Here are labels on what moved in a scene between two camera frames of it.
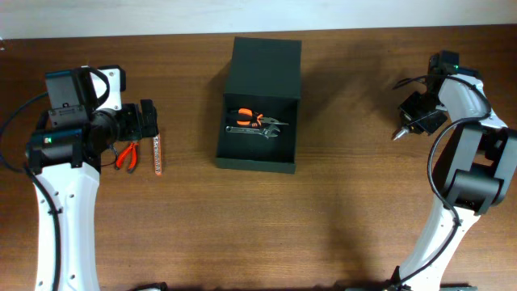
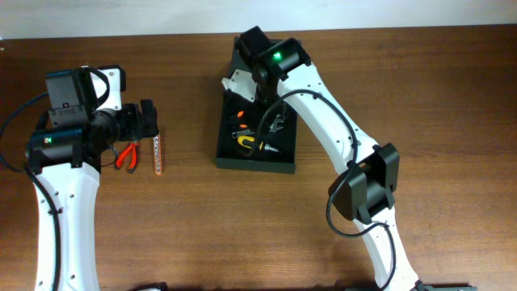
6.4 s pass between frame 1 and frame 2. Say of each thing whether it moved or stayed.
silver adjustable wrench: moved
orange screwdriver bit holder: stayed
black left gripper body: stayed
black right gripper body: moved
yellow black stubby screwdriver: moved
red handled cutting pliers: stayed
